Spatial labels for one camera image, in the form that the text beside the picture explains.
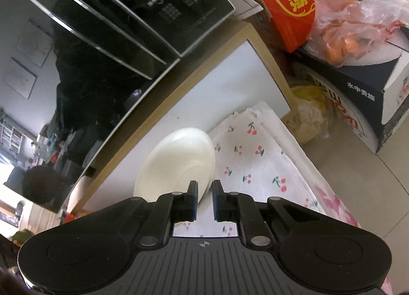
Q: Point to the pink floral cloth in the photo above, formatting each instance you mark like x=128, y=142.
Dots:
x=330, y=204

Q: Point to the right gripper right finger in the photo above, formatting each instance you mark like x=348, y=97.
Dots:
x=242, y=210

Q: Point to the white ceramic plate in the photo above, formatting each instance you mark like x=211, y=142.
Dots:
x=183, y=156

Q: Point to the plastic bag of oranges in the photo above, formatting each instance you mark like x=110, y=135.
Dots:
x=358, y=32

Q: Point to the black microwave oven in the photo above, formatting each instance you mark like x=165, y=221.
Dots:
x=73, y=70

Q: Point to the yellow plastic bag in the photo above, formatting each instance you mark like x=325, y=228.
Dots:
x=314, y=115

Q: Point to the wooden white shelf stand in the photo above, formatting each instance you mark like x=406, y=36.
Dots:
x=229, y=72

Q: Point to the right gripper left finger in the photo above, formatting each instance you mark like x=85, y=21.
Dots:
x=169, y=209

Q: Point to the cherry print tablecloth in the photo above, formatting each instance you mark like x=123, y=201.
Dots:
x=257, y=155

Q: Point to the Ganten water carton box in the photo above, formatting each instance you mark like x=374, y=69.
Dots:
x=370, y=94

